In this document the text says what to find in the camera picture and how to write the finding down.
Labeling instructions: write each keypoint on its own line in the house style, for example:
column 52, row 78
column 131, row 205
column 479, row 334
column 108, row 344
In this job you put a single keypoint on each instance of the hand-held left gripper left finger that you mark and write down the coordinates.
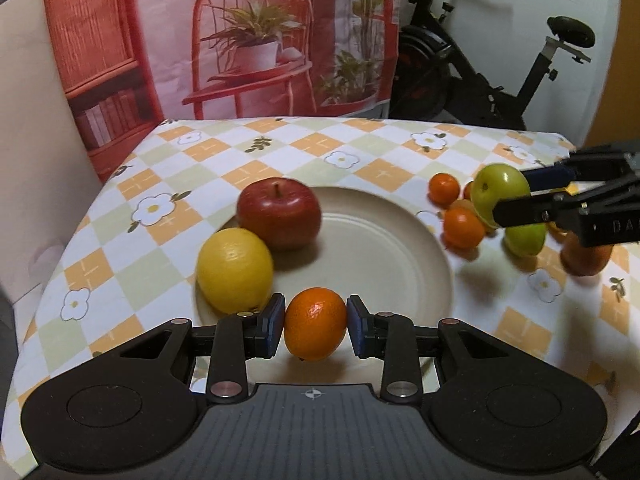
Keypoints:
column 272, row 322

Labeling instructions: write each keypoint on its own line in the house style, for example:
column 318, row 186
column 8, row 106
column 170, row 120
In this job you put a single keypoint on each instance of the red apple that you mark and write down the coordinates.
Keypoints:
column 280, row 212

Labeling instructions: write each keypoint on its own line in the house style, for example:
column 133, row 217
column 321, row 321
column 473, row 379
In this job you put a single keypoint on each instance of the green apple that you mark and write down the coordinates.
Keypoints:
column 495, row 185
column 525, row 240

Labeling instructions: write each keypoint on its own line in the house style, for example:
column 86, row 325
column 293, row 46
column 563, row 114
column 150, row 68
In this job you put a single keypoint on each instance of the beige round plate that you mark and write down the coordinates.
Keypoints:
column 375, row 260

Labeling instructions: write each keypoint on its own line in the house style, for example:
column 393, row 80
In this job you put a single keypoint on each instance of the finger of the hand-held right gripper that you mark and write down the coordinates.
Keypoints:
column 530, row 210
column 547, row 177

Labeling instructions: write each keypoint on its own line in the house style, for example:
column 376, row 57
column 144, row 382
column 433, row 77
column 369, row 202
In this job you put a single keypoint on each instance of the checkered flower tablecloth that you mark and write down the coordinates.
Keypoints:
column 350, row 145

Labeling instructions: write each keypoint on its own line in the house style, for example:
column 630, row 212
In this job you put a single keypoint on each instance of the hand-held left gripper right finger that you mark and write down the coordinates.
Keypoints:
column 356, row 327

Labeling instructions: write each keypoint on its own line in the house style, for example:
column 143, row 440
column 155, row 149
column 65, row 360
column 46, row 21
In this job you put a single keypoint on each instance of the pink printed backdrop cloth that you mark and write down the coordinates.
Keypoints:
column 165, row 35

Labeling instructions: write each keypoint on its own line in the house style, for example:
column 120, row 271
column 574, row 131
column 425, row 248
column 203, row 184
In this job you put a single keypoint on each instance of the black exercise bike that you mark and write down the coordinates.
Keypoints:
column 425, row 85

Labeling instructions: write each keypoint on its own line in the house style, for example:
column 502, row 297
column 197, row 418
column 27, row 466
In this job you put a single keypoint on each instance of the small orange mandarin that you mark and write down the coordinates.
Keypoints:
column 444, row 189
column 468, row 191
column 462, row 229
column 315, row 322

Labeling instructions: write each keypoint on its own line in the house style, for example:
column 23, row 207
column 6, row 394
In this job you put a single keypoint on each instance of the large yellow citrus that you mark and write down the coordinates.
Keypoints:
column 585, row 260

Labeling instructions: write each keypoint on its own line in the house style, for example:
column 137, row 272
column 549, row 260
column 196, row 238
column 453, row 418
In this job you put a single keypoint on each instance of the brown wooden door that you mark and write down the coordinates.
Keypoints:
column 620, row 125

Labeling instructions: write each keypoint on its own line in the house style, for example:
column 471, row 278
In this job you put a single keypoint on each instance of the yellow lemon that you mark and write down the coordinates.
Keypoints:
column 232, row 270

